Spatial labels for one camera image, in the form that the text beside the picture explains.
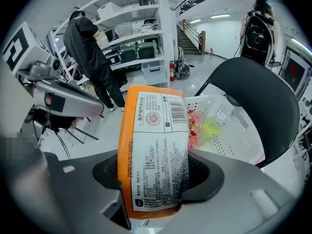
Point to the wooden staircase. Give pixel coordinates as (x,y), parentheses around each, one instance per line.
(189,41)

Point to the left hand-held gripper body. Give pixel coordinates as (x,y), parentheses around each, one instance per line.
(22,47)

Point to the black metal folding legs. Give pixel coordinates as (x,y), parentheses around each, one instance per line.
(83,133)

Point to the grey transparent backpack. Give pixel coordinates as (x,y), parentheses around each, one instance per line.
(182,69)

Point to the red fire extinguisher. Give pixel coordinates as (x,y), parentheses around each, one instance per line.
(172,71)

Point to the black balcony railing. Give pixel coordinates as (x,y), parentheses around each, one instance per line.
(192,0)

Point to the white perforated plastic basket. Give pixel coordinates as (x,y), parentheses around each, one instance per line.
(234,140)

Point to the pink artificial flowers item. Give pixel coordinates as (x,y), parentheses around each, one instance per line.
(193,128)

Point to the dark green storage box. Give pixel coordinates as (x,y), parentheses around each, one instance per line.
(128,53)
(147,50)

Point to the small black shelf appliance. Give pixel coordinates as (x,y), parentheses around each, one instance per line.
(143,1)

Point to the black monitor screen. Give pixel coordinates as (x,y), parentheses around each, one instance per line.
(296,69)

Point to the white metal shelving unit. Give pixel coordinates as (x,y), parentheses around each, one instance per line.
(161,16)

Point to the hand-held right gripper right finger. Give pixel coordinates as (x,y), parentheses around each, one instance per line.
(239,203)

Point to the white plastic shelf bin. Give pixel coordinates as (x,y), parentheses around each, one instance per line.
(124,28)

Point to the white lidded storage box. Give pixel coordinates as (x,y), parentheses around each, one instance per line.
(108,10)

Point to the clear plastic storage bin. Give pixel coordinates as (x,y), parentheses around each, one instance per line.
(153,71)

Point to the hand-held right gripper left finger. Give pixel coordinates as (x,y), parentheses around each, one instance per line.
(78,186)

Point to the person's left hand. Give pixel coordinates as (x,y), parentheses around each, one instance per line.
(77,122)

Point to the black plastic chair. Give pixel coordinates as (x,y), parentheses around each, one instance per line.
(258,94)

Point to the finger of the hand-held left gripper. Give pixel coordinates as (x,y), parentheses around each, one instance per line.
(80,103)
(65,86)

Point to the orange and white packet item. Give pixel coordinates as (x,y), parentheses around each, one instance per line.
(156,155)

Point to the ceiling strip light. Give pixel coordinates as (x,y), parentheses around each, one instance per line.
(195,21)
(220,16)

